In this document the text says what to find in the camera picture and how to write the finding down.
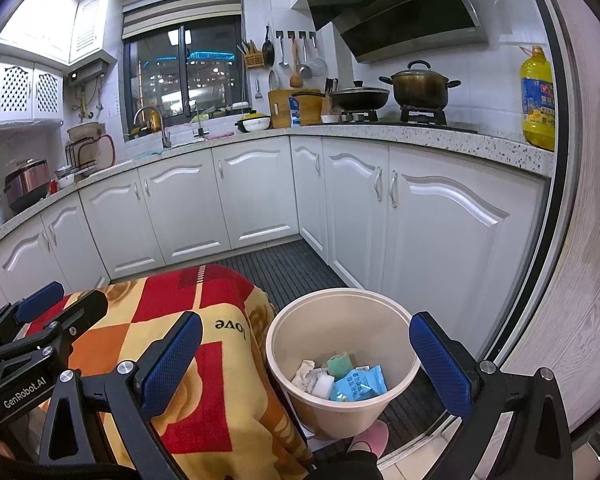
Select pink slipper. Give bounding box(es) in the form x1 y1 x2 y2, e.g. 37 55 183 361
351 420 390 458

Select black dish rack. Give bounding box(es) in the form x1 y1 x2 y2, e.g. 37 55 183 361
66 121 116 177

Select small straight faucet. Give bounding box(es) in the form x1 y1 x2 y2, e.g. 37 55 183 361
185 100 211 140

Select small black hanging pan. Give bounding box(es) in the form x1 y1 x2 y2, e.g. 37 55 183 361
261 25 276 67

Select white water heater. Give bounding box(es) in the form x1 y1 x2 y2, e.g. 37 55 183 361
67 59 117 86

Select white tissue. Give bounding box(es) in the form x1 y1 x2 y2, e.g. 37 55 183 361
292 359 326 391

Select wooden cutting board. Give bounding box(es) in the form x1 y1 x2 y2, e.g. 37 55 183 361
268 87 296 129

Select person's black pants leg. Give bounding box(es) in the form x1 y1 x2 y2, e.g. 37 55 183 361
307 451 383 480

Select white lower cabinets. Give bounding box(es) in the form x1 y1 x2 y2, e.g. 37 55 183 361
0 132 553 341

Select copper rice cooker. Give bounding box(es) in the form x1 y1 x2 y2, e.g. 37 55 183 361
4 158 50 211

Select wooden spoon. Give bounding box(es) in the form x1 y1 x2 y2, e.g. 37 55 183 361
289 35 302 88

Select dark kitchen window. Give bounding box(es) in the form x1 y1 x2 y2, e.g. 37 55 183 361
124 15 246 136

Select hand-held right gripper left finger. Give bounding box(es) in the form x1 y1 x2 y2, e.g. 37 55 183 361
37 311 204 480

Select striped window blind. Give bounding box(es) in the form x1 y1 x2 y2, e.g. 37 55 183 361
121 0 244 41

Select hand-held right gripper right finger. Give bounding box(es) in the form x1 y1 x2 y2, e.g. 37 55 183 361
409 311 588 480

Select gas stove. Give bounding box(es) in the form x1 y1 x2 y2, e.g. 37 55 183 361
322 105 478 133

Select green cloth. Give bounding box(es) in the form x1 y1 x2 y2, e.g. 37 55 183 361
326 352 353 380

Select yellow cooking oil bottle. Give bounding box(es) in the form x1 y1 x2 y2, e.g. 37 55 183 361
520 45 556 152

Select yellow black pot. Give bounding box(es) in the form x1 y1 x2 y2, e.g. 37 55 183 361
235 110 261 133

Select wood grain sliding door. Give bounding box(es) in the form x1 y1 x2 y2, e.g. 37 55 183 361
495 0 600 441

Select wooden utensil holder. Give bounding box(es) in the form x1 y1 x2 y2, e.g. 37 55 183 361
237 40 265 69

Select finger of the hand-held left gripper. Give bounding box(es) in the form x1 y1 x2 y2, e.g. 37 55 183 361
0 281 66 348
25 290 110 356

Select metal mesh strainer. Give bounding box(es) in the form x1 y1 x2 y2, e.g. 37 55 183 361
307 35 328 78

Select blue wet wipe packet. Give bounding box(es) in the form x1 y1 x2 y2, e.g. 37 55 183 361
328 364 388 403

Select curved kitchen faucet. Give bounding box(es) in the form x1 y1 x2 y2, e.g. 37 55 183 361
133 106 172 149

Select brass pot with lid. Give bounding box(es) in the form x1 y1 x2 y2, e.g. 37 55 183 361
378 60 462 110

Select cream plastic bin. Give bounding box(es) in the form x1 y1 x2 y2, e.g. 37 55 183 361
265 287 422 442

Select wooden knife block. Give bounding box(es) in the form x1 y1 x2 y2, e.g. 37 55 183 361
292 77 341 126

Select black range hood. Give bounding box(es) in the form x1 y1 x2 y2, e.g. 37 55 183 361
302 0 488 65

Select black wok with lid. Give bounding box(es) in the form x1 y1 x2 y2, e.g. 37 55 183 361
325 80 391 112

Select white lattice upper cabinets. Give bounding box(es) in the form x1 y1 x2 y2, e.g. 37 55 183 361
0 0 116 128

